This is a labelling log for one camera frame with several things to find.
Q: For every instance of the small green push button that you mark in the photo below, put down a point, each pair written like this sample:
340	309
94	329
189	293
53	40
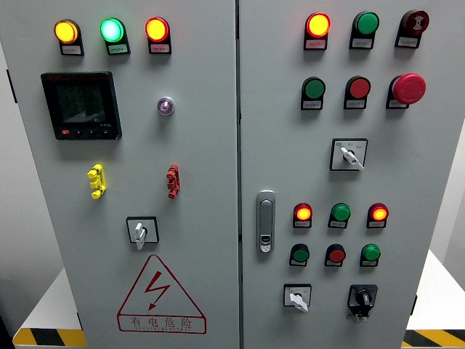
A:
301	254

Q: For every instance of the large red stop button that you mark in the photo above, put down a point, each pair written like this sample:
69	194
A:
409	88

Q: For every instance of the large red push button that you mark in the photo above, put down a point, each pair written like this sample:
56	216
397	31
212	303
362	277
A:
359	87

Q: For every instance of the large green unlit lamp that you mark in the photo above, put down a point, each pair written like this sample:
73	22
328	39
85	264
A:
367	23

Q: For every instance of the silver door lock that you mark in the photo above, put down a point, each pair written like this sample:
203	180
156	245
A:
266	218

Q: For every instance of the black door hinge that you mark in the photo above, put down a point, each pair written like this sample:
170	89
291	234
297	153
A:
79	320
11	85
414	305

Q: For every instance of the black display meter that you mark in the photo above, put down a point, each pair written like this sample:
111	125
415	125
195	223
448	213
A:
81	105

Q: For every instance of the white round lamp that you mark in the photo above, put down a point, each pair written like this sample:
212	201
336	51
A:
165	105

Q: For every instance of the black yellow striped tape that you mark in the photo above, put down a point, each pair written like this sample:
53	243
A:
47	338
436	338

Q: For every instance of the dark red round buzzer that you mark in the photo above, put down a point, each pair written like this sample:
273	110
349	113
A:
416	21

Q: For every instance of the large green lit lamp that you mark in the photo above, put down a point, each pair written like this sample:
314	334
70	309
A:
112	30

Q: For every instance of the large yellow lit lamp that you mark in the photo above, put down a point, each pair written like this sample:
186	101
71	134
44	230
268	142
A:
66	31

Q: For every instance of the large red-ringed lit lamp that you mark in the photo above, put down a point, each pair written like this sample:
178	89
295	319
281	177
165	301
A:
157	29
318	24

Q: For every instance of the red warning triangle sign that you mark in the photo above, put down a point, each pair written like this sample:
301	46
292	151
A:
160	323

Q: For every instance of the pale grey cabinet door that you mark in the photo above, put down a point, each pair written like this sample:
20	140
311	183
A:
399	163
203	145

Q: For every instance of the small black-framed label plate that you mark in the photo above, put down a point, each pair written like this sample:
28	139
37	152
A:
375	224
361	43
407	42
333	263
396	104
160	48
368	263
71	49
298	263
302	224
315	44
336	224
311	104
117	48
355	104

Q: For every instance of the large green push button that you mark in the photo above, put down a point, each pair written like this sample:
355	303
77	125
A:
314	88

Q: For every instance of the small green domed lamp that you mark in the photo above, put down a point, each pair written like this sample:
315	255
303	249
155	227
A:
371	252
341	212

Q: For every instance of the small red push button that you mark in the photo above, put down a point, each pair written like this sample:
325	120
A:
336	254

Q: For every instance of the small red-ringed lit lamp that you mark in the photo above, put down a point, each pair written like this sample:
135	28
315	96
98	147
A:
378	212
303	212

